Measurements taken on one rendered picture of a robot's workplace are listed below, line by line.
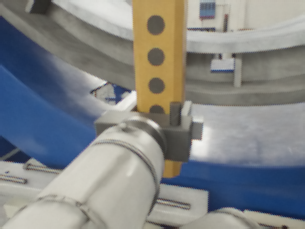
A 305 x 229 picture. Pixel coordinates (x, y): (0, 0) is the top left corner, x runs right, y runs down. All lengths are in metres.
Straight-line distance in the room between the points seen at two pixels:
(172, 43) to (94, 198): 0.26
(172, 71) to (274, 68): 0.63
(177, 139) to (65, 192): 0.17
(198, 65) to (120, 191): 0.80
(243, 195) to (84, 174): 0.87
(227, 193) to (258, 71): 0.48
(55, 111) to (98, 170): 0.84
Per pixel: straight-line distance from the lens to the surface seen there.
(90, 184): 0.18
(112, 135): 0.24
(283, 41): 0.77
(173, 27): 0.37
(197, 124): 0.34
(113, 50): 1.03
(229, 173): 0.91
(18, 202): 1.25
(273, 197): 1.03
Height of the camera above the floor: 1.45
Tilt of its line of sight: 21 degrees down
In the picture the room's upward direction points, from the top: 1 degrees counter-clockwise
